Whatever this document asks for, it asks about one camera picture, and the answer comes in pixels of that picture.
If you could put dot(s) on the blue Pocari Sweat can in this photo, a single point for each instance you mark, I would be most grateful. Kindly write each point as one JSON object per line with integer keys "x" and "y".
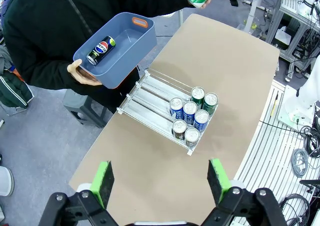
{"x": 190, "y": 109}
{"x": 201, "y": 118}
{"x": 176, "y": 105}

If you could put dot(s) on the black Pepsi can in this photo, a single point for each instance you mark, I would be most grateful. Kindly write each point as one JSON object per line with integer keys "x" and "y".
{"x": 192, "y": 135}
{"x": 101, "y": 49}
{"x": 179, "y": 128}

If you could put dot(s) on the person's right forearm black sleeve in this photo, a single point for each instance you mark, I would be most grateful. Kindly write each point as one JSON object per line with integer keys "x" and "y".
{"x": 50, "y": 75}

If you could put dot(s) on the white cylindrical air purifier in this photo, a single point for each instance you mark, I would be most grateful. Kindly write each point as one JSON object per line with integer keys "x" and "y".
{"x": 5, "y": 181}

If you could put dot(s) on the seated person purple hoodie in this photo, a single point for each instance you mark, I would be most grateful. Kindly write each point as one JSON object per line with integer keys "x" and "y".
{"x": 7, "y": 0}

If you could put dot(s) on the white slatted robot platform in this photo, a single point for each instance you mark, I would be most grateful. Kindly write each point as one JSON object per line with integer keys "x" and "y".
{"x": 262, "y": 148}

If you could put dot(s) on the aluminium frame cart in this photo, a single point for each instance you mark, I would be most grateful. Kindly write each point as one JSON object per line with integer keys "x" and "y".
{"x": 295, "y": 35}

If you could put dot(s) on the dark green striped jacket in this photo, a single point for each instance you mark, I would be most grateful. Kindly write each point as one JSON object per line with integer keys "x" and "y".
{"x": 15, "y": 90}

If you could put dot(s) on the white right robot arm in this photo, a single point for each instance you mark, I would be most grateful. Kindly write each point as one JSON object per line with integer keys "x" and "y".
{"x": 302, "y": 95}

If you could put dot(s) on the person in black jacket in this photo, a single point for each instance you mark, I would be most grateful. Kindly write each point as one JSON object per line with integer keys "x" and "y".
{"x": 50, "y": 23}

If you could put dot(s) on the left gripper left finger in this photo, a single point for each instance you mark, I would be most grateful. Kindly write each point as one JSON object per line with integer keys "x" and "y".
{"x": 100, "y": 186}

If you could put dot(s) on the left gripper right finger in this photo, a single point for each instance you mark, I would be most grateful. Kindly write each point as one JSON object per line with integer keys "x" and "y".
{"x": 220, "y": 183}

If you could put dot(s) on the person's right hand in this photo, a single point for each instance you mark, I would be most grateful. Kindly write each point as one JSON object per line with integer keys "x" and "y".
{"x": 80, "y": 75}

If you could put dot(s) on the grey plastic stool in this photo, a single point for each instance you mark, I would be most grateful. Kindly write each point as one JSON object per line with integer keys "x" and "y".
{"x": 85, "y": 108}

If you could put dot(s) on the grey hanging garment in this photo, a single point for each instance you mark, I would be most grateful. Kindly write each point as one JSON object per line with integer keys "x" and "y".
{"x": 5, "y": 58}

